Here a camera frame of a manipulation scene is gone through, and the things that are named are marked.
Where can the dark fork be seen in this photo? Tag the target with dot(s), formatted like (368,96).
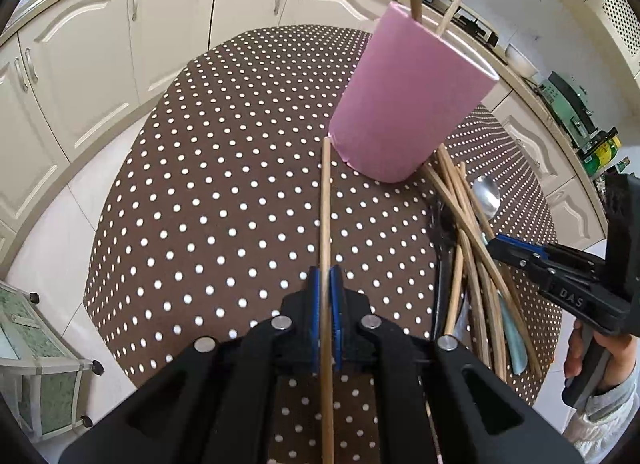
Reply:
(442,229)

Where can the metal spoon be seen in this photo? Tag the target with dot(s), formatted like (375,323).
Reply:
(486,196)

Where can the teal knife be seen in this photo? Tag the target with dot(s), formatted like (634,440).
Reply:
(517,349)

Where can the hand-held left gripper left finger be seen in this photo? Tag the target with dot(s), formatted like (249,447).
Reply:
(315,324)

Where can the pink cup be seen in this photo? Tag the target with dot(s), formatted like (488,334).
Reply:
(410,94)

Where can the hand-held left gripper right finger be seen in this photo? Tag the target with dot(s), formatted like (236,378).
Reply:
(337,324)

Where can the bunch of wooden chopsticks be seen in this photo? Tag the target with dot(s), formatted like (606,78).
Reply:
(450,179)

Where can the green oil bottle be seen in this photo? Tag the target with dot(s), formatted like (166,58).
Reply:
(602,152)

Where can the person's right hand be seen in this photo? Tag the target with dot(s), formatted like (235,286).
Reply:
(620,354)

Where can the white bowl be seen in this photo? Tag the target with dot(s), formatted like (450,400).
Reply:
(520,60)

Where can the person's right forearm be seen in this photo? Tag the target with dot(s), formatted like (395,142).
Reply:
(610,414)

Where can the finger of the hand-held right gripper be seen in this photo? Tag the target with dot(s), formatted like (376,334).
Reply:
(530,269)
(520,245)

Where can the green glass-top stand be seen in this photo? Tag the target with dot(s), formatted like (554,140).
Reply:
(45,359)

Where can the brown polka-dot tablecloth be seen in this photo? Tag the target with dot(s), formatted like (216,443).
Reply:
(200,194)

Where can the wide cream lattice wall cabinet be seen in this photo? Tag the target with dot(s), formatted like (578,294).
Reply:
(620,19)

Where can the green electric cooker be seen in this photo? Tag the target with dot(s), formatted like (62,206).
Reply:
(565,99)

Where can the black gas stove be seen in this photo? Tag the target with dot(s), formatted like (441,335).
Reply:
(475,24)

